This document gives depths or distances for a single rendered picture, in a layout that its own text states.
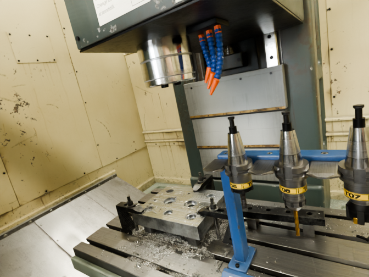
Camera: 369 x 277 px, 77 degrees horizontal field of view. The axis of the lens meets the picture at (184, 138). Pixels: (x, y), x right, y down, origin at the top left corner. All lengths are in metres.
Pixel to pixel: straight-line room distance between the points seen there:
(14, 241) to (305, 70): 1.57
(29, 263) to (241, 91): 1.25
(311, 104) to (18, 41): 1.50
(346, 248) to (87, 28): 0.88
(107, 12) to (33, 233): 1.23
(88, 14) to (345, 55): 1.16
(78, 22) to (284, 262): 0.81
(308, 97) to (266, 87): 0.17
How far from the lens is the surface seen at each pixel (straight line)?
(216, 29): 0.61
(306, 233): 0.85
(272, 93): 1.05
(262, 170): 0.50
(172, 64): 0.66
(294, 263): 0.76
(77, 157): 1.67
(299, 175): 0.49
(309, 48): 1.07
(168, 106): 1.80
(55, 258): 1.41
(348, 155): 0.48
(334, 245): 0.83
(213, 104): 1.15
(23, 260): 1.44
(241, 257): 0.74
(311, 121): 1.10
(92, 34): 0.64
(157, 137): 1.96
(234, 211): 0.65
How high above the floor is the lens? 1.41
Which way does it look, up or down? 13 degrees down
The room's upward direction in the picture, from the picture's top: 12 degrees counter-clockwise
